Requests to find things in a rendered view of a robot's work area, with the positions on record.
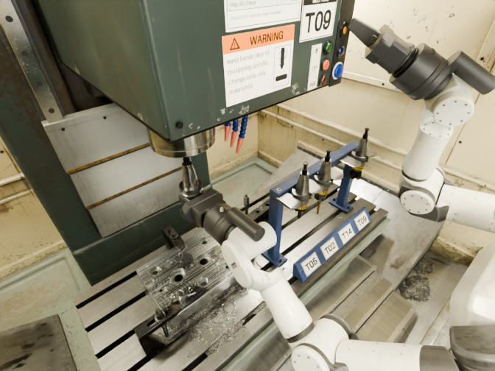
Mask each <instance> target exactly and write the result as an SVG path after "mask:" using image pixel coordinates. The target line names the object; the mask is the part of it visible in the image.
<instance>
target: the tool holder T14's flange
mask: <svg viewBox="0 0 495 371"><path fill-rule="evenodd" d="M197 179H198V181H199V185H198V186H197V187H196V188H192V189H187V188H184V187H183V181H181V182H180V184H179V188H180V194H181V196H182V197H185V198H189V199H191V198H195V197H196V195H197V194H202V193H203V182H202V180H201V179H199V178H197Z"/></svg>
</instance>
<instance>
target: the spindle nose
mask: <svg viewBox="0 0 495 371"><path fill-rule="evenodd" d="M144 127H145V130H146V134H147V138H148V141H149V143H150V146H151V149H152V150H153V151H154V152H155V153H157V154H159V155H162V156H164V157H168V158H187V157H191V156H194V155H198V154H200V153H202V152H204V151H206V150H207V149H209V148H210V147H211V146H212V145H213V144H214V142H215V135H216V130H215V128H212V129H210V130H206V131H205V132H201V133H198V134H196V135H193V136H191V137H188V138H185V139H183V140H180V141H177V142H174V143H172V144H169V143H167V142H166V141H165V140H164V139H162V138H161V137H159V136H158V135H156V134H155V133H154V132H153V131H152V130H150V129H149V128H147V127H146V126H144Z"/></svg>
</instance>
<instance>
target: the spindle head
mask: <svg viewBox="0 0 495 371"><path fill-rule="evenodd" d="M341 2H342V0H337V6H336V12H335V17H334V27H333V32H332V35H330V36H326V37H323V38H317V39H313V40H307V41H304V42H300V43H299V35H300V25H301V17H300V20H299V21H292V22H287V23H282V24H274V25H269V26H261V27H256V28H251V29H243V30H238V31H233V32H226V31H225V7H224V0H37V3H38V6H39V7H40V10H41V13H42V15H43V18H44V21H45V22H46V26H47V28H48V30H49V34H50V35H51V38H52V41H53V43H54V45H55V48H56V50H57V53H58V56H59V58H60V61H61V62H62V63H63V65H64V66H65V67H66V68H68V69H69V70H71V71H72V72H74V73H75V74H76V75H77V76H78V77H80V78H81V79H83V80H84V81H86V82H87V83H88V84H89V85H91V86H92V87H94V88H95V89H97V90H98V91H99V92H100V93H102V94H103V95H104V96H106V97H107V98H109V100H111V101H112V102H114V103H115V104H116V105H118V106H119V107H120V108H121V109H123V110H125V111H126V112H127V113H129V114H130V115H131V116H132V117H134V118H135V119H137V120H138V121H140V122H141V123H142V124H143V125H144V126H146V127H147V128H149V129H150V130H152V131H153V132H154V133H155V134H156V135H158V136H159V137H161V138H162V139H164V140H165V141H166V142H167V143H169V144H172V143H174V142H177V141H180V140H183V139H185V138H188V137H191V136H193V135H196V134H198V133H202V132H205V131H206V130H210V129H212V128H215V127H218V126H220V125H223V124H226V123H228V122H231V121H234V120H237V119H240V118H242V117H245V116H248V115H250V114H252V113H256V112H258V111H260V110H264V109H266V108H269V107H272V106H274V105H277V104H280V103H282V102H285V101H288V100H291V99H294V98H296V97H298V96H302V95H304V94H306V93H310V92H312V91H316V90H317V89H320V88H323V87H326V86H328V85H329V79H330V74H331V65H332V60H333V55H334V46H335V41H336V36H337V27H338V22H339V16H340V7H341ZM301 8H302V0H301ZM292 24H294V25H295V31H294V41H293V52H292V71H291V82H290V86H289V87H286V88H282V89H280V90H277V91H273V92H271V93H267V94H265V95H262V96H258V97H256V98H253V99H249V100H247V101H244V102H240V103H238V104H235V105H231V106H229V107H226V96H225V74H224V62H223V51H222V36H227V35H235V34H240V33H245V32H252V31H257V30H262V29H270V28H274V27H282V26H287V25H292ZM328 40H330V41H331V42H332V45H333V46H332V50H331V52H330V54H329V55H324V53H323V47H324V45H325V43H326V42H327V41H328ZM321 43H322V49H321V55H320V66H319V72H318V78H317V87H316V88H314V89H311V90H309V91H308V90H307V85H308V78H309V66H310V59H311V52H312V46H314V45H317V44H321ZM325 58H329V59H330V66H329V68H328V70H327V71H322V70H321V63H322V62H323V60H324V59H325ZM323 74H327V76H328V80H327V83H326V84H325V85H324V86H323V87H320V86H319V79H320V77H321V76H322V75H323Z"/></svg>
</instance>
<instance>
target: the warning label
mask: <svg viewBox="0 0 495 371"><path fill-rule="evenodd" d="M294 31H295V25H294V24H292V25H287V26H279V27H274V28H270V29H262V30H257V31H252V32H245V33H240V34H235V35H227V36H222V51H223V62H224V74H225V96H226V107H229V106H231V105H235V104H238V103H240V102H244V101H247V100H249V99H253V98H256V97H258V96H262V95H265V94H267V93H271V92H273V91H277V90H280V89H282V88H286V87H289V86H290V82H291V71H292V52H293V41H294Z"/></svg>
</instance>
